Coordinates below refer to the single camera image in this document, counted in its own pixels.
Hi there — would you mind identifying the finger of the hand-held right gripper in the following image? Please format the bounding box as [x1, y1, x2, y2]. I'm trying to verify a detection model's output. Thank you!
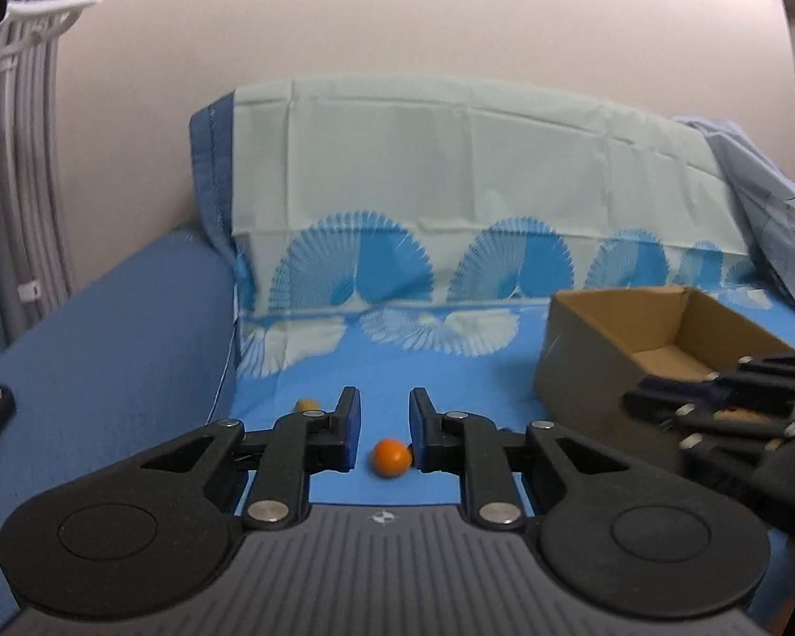
[705, 352, 795, 412]
[623, 376, 795, 478]

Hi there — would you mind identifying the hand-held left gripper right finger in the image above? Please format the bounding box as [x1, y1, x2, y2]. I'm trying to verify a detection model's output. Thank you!
[409, 387, 630, 531]

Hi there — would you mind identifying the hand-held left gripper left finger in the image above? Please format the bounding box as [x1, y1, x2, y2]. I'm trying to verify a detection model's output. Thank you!
[139, 385, 362, 532]

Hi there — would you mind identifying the orange mandarin with stem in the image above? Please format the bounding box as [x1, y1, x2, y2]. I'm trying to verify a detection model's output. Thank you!
[372, 438, 413, 479]

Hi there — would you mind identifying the brown cardboard box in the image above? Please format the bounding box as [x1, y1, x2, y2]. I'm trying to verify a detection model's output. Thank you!
[532, 286, 795, 471]

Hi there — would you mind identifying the light blue crumpled cloth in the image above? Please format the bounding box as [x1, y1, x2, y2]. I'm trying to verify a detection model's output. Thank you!
[674, 115, 795, 332]

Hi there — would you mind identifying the blue fan-print bed sheet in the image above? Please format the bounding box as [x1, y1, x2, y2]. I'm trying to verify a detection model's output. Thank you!
[189, 76, 795, 524]

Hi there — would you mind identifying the grey curtain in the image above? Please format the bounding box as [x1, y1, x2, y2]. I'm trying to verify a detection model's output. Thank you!
[0, 0, 75, 352]

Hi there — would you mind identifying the white plastic hanger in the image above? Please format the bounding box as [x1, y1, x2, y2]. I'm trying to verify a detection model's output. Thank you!
[0, 0, 104, 74]

